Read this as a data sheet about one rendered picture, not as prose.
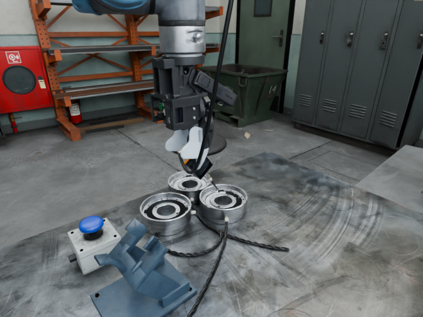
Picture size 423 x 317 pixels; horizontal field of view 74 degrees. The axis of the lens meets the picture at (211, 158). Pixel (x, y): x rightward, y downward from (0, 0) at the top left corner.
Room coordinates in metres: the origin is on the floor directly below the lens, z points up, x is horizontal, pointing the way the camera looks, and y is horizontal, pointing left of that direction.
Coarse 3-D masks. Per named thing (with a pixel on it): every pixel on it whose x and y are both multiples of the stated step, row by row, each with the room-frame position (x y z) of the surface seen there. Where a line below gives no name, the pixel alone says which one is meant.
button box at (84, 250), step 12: (108, 228) 0.41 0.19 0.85; (72, 240) 0.38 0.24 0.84; (84, 240) 0.38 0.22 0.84; (96, 240) 0.38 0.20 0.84; (108, 240) 0.38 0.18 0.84; (72, 252) 0.40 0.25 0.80; (84, 252) 0.35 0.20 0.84; (96, 252) 0.36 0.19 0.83; (108, 252) 0.37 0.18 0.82; (84, 264) 0.35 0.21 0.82; (96, 264) 0.36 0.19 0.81
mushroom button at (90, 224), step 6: (90, 216) 0.41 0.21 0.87; (96, 216) 0.41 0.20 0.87; (84, 222) 0.39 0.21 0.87; (90, 222) 0.39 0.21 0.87; (96, 222) 0.39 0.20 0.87; (102, 222) 0.40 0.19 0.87; (84, 228) 0.38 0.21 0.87; (90, 228) 0.38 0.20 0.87; (96, 228) 0.38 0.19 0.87; (90, 234) 0.39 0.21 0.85
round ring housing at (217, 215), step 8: (216, 184) 0.58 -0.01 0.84; (224, 184) 0.58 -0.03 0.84; (200, 192) 0.54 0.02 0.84; (208, 192) 0.56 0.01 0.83; (240, 192) 0.55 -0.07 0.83; (200, 200) 0.51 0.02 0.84; (216, 200) 0.54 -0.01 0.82; (224, 200) 0.55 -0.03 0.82; (232, 200) 0.53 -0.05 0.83; (200, 208) 0.51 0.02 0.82; (208, 208) 0.49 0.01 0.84; (216, 208) 0.48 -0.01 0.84; (232, 208) 0.48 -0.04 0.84; (240, 208) 0.49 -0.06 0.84; (208, 216) 0.49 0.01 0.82; (216, 216) 0.48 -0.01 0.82; (224, 216) 0.47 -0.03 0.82; (232, 216) 0.48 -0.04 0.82; (240, 216) 0.50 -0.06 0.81
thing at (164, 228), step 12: (168, 192) 0.54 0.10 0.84; (144, 204) 0.50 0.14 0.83; (168, 204) 0.51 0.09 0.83; (144, 216) 0.45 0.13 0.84; (156, 216) 0.47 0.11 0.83; (168, 216) 0.47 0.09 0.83; (180, 216) 0.45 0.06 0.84; (156, 228) 0.44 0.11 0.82; (168, 228) 0.44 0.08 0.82; (180, 228) 0.46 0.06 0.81
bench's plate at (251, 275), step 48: (288, 192) 0.61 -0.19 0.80; (336, 192) 0.61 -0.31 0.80; (48, 240) 0.43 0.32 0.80; (144, 240) 0.43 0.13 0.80; (192, 240) 0.43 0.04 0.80; (288, 240) 0.43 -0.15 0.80; (336, 240) 0.43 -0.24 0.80; (384, 240) 0.43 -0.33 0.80; (0, 288) 0.32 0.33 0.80; (48, 288) 0.32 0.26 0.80; (96, 288) 0.32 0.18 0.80; (240, 288) 0.32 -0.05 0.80; (288, 288) 0.32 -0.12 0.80; (336, 288) 0.32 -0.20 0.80; (384, 288) 0.32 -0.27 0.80
